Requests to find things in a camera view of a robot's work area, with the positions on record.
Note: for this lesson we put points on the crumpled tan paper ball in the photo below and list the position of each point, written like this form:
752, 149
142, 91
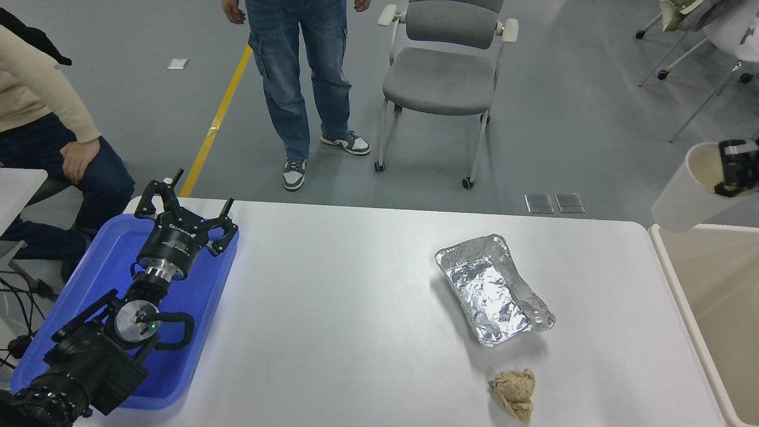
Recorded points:
513, 391

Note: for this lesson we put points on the crumpled foil tray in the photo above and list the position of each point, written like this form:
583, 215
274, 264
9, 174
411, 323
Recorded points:
492, 293

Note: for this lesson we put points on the pale bag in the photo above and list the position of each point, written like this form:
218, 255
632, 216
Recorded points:
682, 12

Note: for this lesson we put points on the white paper scrap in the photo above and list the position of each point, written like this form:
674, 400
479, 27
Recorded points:
177, 63

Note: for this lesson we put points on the metal floor plate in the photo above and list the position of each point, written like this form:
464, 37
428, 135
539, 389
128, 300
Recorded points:
539, 203
570, 203

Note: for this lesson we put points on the white paper cup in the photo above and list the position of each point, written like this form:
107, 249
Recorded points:
682, 201

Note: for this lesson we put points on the person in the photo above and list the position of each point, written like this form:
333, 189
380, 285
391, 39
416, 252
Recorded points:
290, 71
35, 107

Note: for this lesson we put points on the person's hand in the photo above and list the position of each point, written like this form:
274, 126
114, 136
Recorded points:
235, 9
362, 5
80, 159

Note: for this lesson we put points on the small white table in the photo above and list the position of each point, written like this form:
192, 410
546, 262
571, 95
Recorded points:
18, 190

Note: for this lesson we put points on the large pale bin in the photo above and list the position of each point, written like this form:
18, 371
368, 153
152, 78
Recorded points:
717, 296

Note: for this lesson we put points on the blue plastic tray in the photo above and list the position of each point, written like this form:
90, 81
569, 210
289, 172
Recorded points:
201, 296

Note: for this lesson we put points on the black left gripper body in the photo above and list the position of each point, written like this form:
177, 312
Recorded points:
172, 249

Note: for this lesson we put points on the white wheeled chair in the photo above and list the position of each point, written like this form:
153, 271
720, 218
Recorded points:
729, 35

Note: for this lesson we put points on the grey wheeled office chair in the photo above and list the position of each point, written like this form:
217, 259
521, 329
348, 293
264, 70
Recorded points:
442, 80

